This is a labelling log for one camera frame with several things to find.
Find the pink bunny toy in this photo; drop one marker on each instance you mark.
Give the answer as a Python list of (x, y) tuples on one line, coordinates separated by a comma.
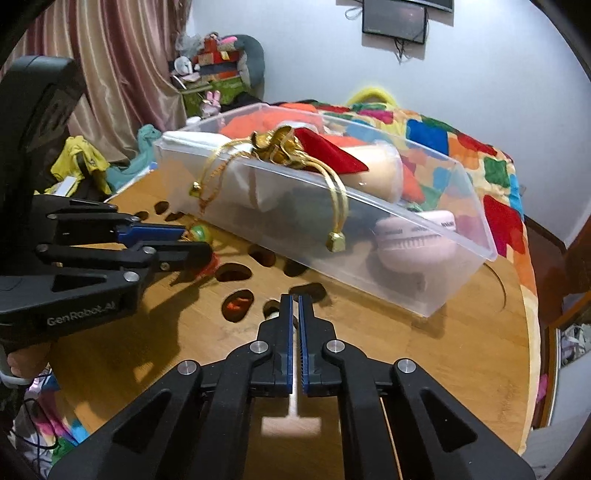
[(211, 102)]

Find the teal dinosaur plush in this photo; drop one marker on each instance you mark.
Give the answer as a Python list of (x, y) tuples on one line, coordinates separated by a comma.
[(138, 159)]

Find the grey green cushion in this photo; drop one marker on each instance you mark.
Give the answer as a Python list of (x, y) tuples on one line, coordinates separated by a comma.
[(251, 60)]

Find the pink striped curtain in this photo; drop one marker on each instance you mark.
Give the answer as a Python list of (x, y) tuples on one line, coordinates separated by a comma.
[(120, 55)]

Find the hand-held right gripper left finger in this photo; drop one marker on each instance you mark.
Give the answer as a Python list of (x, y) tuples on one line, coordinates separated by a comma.
[(287, 332)]

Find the white T-shaped stick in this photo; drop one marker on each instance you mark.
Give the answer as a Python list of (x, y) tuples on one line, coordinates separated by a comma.
[(291, 427)]

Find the small black wall monitor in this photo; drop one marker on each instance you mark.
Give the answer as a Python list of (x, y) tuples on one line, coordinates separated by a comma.
[(395, 21)]

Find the clear jar of beige powder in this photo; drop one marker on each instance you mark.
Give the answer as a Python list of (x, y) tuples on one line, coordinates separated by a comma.
[(378, 170)]

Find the yellow cloth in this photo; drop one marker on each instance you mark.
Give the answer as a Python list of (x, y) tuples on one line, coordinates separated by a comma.
[(83, 157)]

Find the pink clog shoe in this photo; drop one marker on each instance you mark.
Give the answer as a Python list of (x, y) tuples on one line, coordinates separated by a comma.
[(542, 387)]

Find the red patterned box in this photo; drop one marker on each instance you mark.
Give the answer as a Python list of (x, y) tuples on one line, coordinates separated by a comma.
[(217, 55)]

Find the person's left hand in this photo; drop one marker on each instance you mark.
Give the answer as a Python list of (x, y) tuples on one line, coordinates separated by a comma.
[(27, 362)]

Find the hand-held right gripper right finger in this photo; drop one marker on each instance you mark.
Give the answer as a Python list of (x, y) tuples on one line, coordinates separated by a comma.
[(303, 341)]

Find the pink massage comb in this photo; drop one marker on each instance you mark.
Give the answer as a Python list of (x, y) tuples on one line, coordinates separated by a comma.
[(415, 249)]

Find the small green red ornament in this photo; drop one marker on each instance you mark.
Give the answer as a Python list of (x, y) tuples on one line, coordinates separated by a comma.
[(201, 232)]

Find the multicoloured patchwork blanket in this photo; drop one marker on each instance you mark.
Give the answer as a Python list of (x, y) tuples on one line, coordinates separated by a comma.
[(503, 221)]

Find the transparent plastic storage box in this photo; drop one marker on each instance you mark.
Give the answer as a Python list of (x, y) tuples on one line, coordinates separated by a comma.
[(295, 221)]

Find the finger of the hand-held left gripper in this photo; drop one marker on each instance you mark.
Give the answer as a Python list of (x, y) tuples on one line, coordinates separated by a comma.
[(152, 233), (180, 256)]

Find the small white device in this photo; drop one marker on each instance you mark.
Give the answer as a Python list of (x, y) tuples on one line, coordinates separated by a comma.
[(183, 66)]

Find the wooden desk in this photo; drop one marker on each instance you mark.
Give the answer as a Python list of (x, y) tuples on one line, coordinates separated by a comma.
[(161, 332)]

